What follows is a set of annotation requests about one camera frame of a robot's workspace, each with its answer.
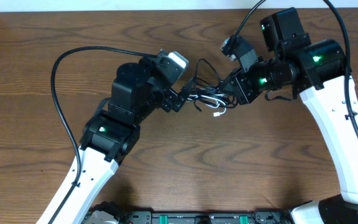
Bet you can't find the white cable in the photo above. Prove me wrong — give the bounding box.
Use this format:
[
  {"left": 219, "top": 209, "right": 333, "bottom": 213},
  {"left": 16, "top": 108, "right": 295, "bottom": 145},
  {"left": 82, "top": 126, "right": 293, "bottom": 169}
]
[{"left": 194, "top": 93, "right": 229, "bottom": 118}]

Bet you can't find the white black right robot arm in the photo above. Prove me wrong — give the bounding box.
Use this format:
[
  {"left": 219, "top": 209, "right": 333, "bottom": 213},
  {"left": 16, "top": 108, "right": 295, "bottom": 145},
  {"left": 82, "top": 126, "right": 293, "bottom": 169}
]
[{"left": 219, "top": 8, "right": 358, "bottom": 223}]

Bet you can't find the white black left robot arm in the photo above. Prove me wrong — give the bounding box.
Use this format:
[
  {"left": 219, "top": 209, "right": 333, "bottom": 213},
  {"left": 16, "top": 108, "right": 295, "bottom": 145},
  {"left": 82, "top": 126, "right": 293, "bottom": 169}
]
[{"left": 38, "top": 58, "right": 188, "bottom": 223}]

